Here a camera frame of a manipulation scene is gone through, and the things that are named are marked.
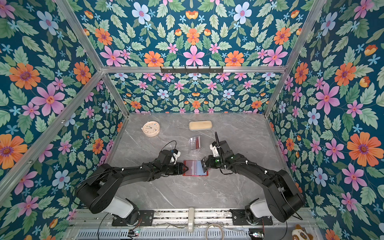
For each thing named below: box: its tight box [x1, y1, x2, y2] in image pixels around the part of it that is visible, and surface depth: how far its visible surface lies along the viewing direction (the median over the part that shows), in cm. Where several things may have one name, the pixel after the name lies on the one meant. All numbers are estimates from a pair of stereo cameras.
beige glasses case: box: [188, 120, 213, 131], surface depth 110 cm
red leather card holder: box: [182, 160, 209, 176], surface depth 92 cm
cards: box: [195, 136, 201, 149], surface depth 98 cm
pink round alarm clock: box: [141, 120, 161, 137], surface depth 110 cm
